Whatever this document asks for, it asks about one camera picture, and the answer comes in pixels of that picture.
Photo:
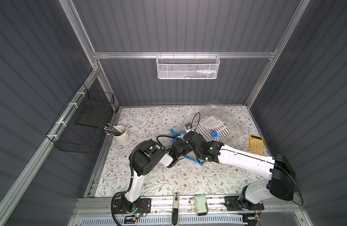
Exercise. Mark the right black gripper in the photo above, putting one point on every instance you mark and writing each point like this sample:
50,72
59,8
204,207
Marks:
192,138

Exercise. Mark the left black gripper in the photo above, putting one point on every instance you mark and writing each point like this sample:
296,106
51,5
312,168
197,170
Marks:
183,145

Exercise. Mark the clear vacuum bag blue zipper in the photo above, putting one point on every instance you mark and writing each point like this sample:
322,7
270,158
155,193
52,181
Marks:
211,108

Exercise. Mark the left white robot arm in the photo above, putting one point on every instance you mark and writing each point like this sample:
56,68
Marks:
143,159

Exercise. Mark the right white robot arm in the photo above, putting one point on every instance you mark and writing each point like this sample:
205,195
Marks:
278,175

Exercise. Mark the blue bag valve cap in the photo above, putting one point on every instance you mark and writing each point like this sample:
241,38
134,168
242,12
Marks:
214,133

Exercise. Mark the pale green box device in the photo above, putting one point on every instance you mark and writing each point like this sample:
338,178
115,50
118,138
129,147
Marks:
199,205

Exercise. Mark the yellow calculator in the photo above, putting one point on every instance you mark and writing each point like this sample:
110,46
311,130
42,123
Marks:
256,144

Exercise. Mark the white mug pen holder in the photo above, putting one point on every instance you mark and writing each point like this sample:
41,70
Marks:
123,137

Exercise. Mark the black white handheld tool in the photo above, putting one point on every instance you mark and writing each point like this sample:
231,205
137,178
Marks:
175,209

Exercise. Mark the pens in mug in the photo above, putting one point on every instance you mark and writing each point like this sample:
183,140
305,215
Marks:
113,130

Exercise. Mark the markers in white basket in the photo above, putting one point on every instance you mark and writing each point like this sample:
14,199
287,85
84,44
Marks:
205,73

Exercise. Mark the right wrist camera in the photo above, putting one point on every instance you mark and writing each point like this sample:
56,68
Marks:
189,127

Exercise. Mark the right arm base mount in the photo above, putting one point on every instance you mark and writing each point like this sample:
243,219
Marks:
236,203

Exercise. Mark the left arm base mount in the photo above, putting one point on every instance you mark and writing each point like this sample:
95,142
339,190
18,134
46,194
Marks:
142,205

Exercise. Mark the white wire mesh basket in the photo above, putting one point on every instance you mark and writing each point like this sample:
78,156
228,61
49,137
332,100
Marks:
170,66

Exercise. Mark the black wire mesh basket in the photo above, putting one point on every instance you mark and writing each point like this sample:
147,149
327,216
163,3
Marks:
82,129

